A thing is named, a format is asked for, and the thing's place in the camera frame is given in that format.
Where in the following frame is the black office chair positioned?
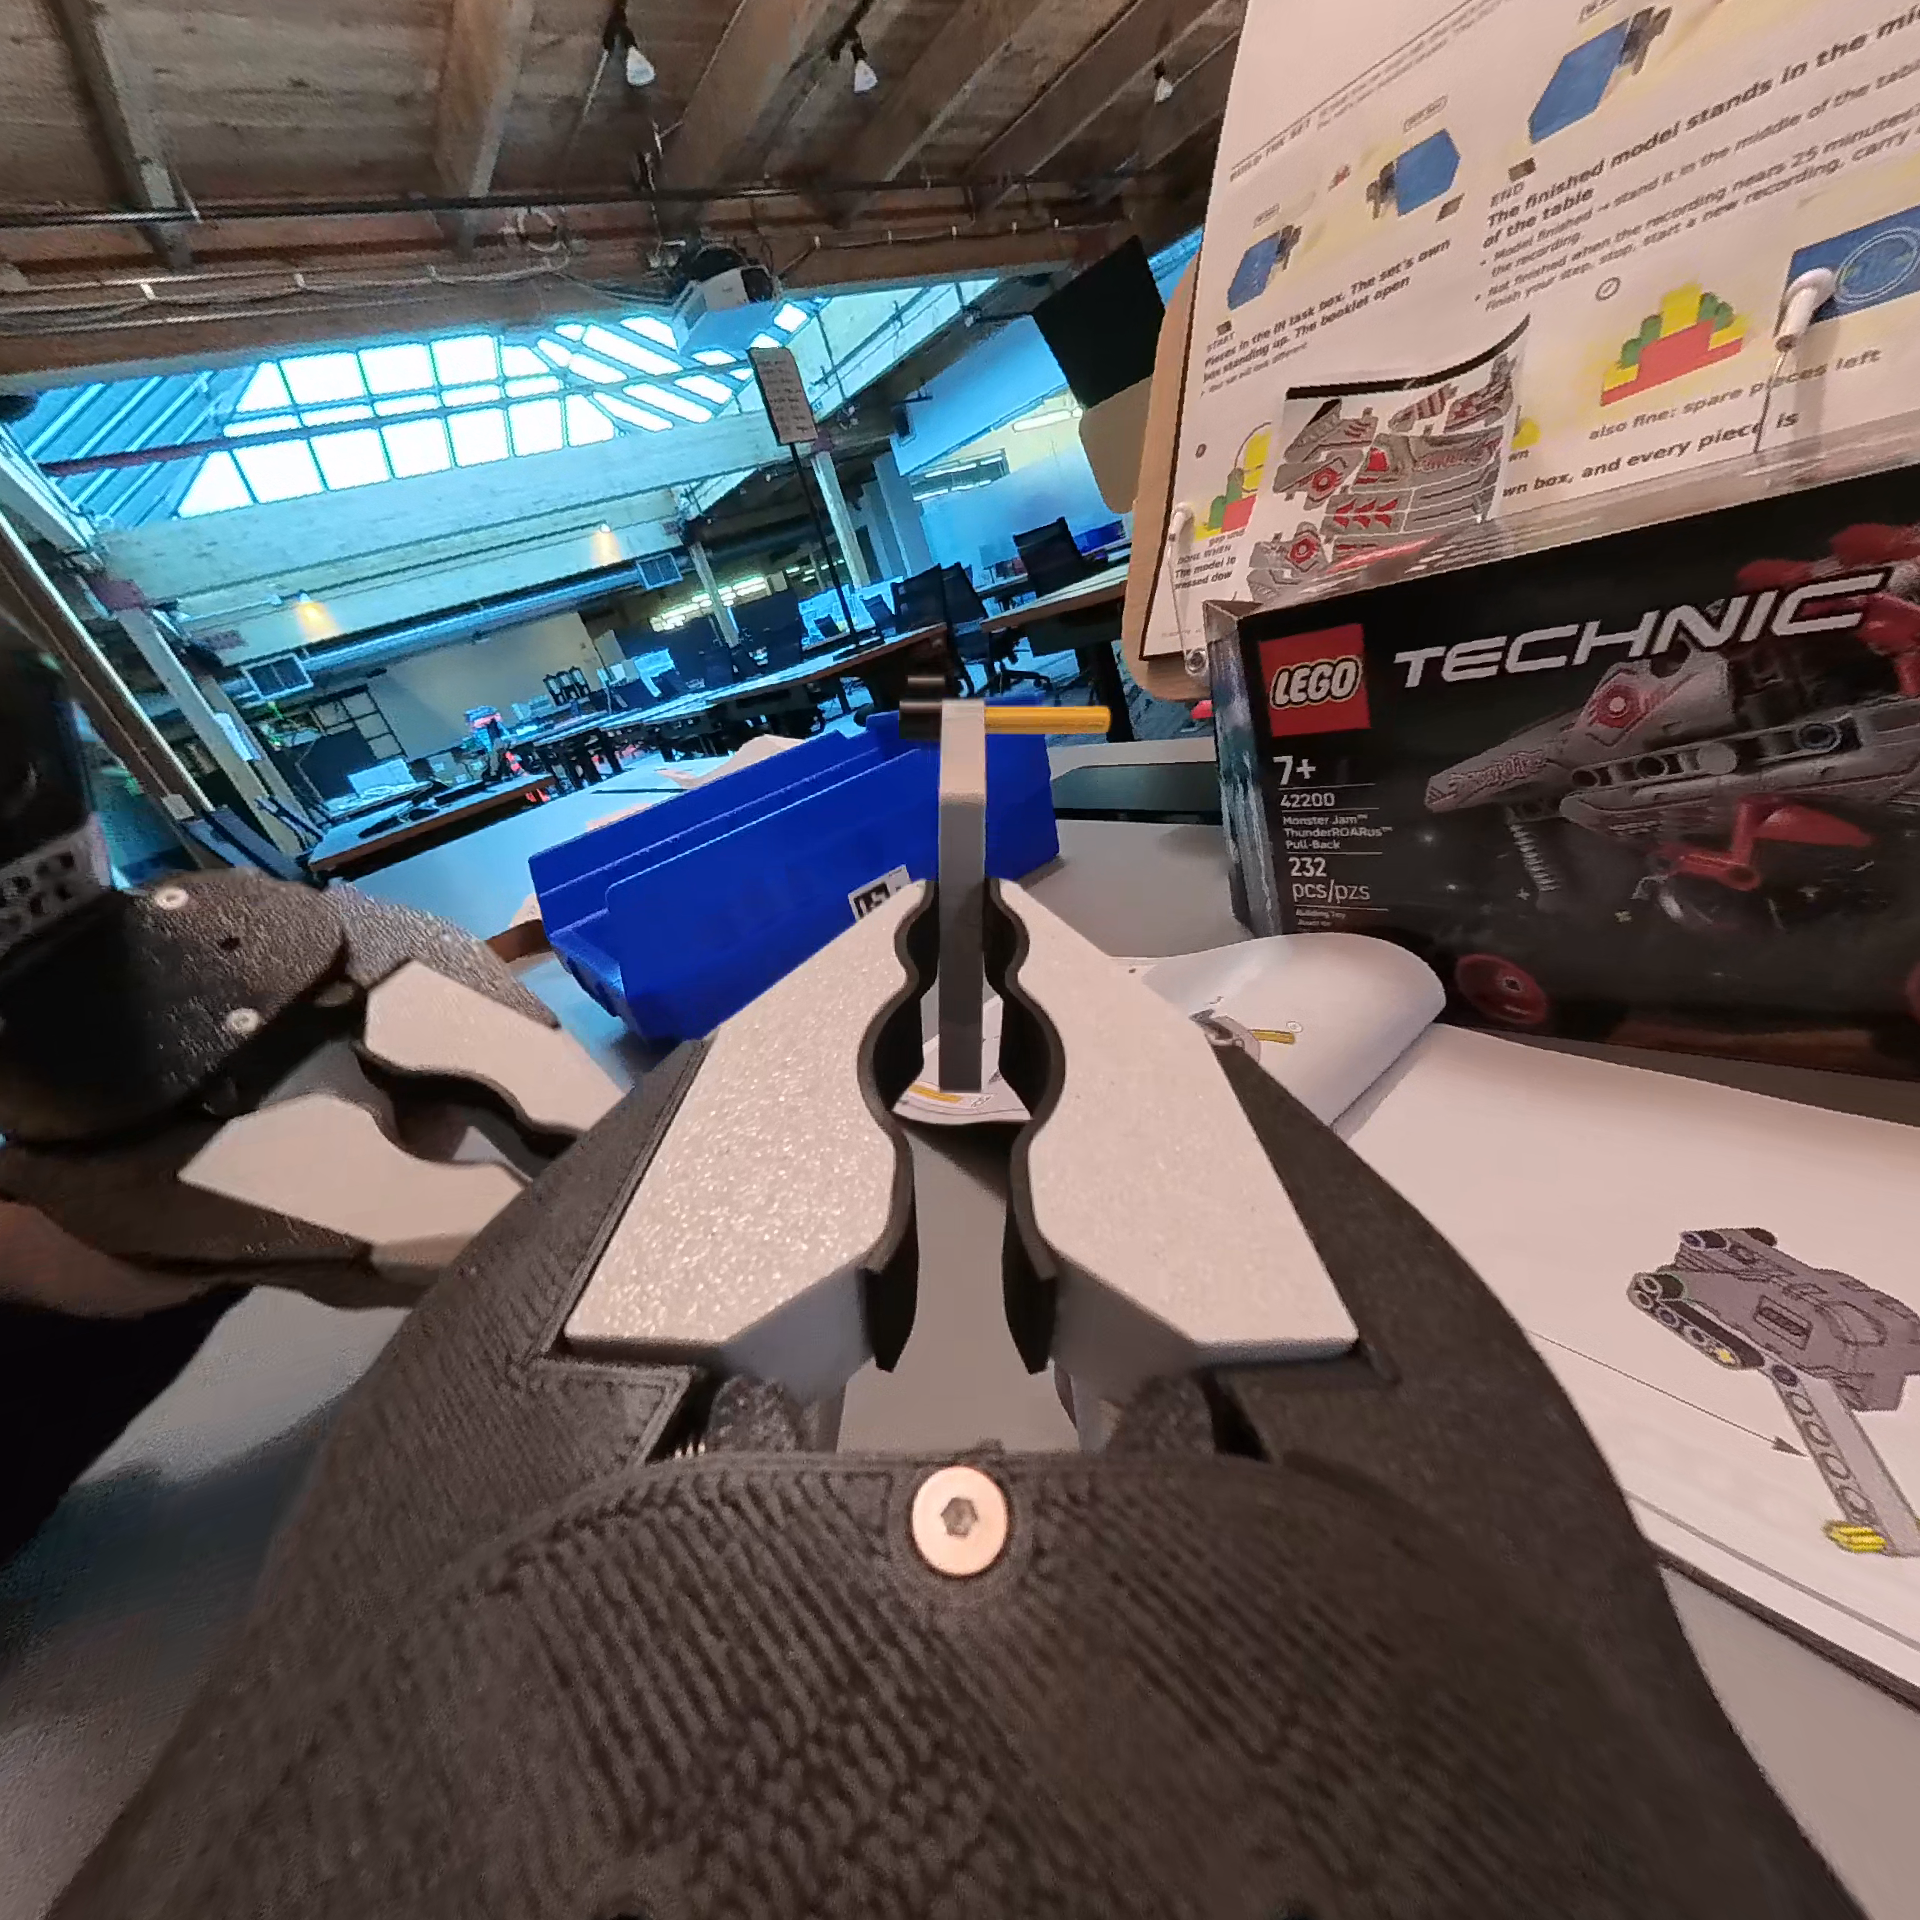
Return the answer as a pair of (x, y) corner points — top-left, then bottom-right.
(896, 559), (997, 703)

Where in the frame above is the blue plastic bin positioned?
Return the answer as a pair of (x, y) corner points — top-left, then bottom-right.
(524, 712), (1063, 1044)

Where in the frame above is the printed instruction sheet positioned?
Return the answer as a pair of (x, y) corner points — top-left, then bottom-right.
(1139, 0), (1920, 663)

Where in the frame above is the black and tan board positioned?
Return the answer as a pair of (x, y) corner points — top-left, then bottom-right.
(1030, 231), (1202, 520)

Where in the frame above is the grey angled toy beam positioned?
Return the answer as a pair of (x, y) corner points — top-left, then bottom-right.
(939, 703), (993, 1095)

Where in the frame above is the ceiling projector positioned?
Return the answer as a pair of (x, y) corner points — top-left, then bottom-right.
(675, 245), (786, 323)

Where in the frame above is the black toy set box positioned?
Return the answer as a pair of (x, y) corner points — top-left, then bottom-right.
(1202, 462), (1920, 1080)

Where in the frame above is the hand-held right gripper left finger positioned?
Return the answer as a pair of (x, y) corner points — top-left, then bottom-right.
(562, 883), (939, 1447)

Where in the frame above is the long wooden table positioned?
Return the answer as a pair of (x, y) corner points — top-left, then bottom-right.
(311, 621), (958, 887)

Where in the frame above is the grey desk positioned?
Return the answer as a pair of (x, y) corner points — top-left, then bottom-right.
(0, 734), (1920, 1920)

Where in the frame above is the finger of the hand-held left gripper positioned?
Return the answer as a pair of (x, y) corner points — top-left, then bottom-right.
(356, 962), (630, 1140)
(178, 1080), (535, 1277)

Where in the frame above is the toy sticker sheet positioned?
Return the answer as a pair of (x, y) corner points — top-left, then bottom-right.
(1247, 318), (1532, 606)

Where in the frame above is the open instruction booklet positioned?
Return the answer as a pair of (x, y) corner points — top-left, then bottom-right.
(896, 927), (1920, 1717)

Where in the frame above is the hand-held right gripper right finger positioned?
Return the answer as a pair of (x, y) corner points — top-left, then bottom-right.
(986, 883), (1368, 1447)

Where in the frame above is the sign on pole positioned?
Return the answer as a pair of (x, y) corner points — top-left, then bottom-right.
(741, 347), (842, 588)

